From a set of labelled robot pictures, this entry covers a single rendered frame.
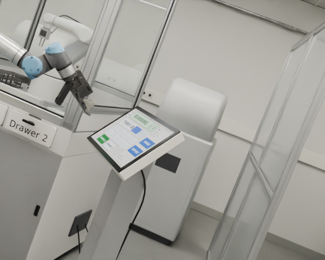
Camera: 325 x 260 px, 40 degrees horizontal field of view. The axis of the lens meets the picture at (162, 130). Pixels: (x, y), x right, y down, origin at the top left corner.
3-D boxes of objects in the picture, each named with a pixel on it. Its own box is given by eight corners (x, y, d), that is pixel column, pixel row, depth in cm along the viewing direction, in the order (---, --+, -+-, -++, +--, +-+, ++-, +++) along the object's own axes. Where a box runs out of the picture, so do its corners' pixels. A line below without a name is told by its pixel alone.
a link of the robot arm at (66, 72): (59, 72, 196) (55, 69, 203) (64, 81, 198) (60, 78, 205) (73, 63, 198) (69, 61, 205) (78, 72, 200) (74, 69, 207)
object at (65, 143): (63, 157, 240) (72, 131, 238) (-87, 88, 262) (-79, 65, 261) (123, 147, 332) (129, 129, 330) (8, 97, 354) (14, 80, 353)
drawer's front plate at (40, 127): (48, 147, 240) (55, 128, 238) (3, 127, 246) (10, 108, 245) (50, 147, 241) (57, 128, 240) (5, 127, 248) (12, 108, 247)
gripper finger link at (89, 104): (100, 111, 209) (90, 95, 205) (89, 118, 208) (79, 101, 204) (98, 110, 212) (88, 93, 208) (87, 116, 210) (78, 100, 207)
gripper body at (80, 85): (94, 93, 205) (81, 70, 200) (78, 103, 203) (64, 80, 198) (90, 90, 212) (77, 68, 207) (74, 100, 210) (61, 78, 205)
